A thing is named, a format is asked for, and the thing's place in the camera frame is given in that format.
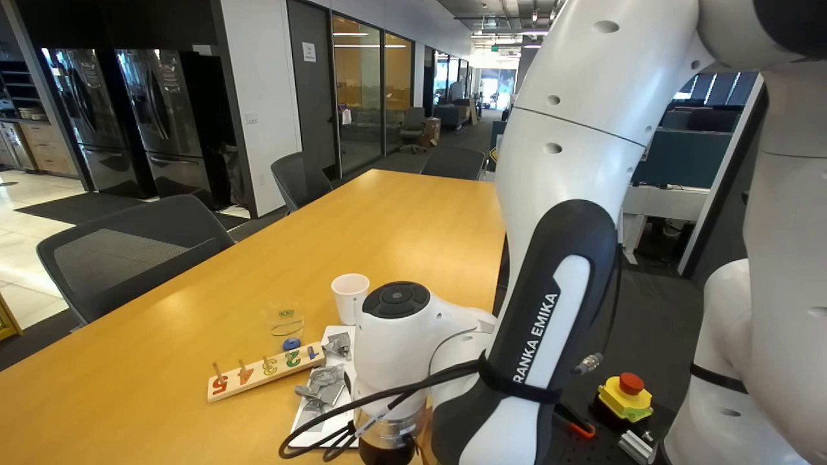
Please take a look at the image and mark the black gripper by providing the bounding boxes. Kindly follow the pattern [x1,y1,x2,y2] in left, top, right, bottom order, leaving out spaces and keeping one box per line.
[356,419,420,465]

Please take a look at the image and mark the white paper cup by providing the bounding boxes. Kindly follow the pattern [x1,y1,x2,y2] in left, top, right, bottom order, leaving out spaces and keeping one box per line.
[329,272,372,328]

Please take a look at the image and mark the clear plastic cup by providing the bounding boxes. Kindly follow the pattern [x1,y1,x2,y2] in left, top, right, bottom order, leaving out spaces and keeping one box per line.
[267,307,306,356]

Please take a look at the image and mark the grey crumpled cloth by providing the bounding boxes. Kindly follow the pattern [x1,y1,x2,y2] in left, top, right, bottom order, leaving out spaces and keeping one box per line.
[296,330,351,410]

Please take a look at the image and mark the wooden number puzzle board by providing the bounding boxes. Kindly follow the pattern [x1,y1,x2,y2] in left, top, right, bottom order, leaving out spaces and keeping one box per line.
[204,340,329,405]

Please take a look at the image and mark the yellow red emergency stop button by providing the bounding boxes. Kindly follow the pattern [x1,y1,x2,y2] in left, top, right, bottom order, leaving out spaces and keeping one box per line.
[596,369,658,427]

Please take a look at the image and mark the small silver metal block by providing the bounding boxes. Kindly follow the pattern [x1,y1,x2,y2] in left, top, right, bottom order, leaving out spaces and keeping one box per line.
[619,427,663,465]

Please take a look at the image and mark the grey mesh office chair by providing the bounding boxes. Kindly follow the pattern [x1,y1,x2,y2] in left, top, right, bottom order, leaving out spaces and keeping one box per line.
[421,145,486,181]
[35,192,238,326]
[270,150,336,214]

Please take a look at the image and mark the white office desk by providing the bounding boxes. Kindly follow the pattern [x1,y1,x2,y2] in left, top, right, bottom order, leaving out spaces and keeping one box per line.
[621,181,725,268]

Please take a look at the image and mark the blue desk partition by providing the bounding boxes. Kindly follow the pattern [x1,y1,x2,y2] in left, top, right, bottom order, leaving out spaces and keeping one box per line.
[633,127,738,192]

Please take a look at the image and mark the white slanted stand pole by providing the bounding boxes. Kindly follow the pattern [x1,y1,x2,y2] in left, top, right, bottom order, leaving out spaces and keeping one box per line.
[674,75,771,279]

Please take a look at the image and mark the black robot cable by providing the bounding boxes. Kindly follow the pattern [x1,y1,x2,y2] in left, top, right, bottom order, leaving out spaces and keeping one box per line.
[278,350,563,462]

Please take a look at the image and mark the black clamp with orange handle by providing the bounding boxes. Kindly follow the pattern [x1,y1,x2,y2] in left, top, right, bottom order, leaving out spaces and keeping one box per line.
[563,416,601,445]

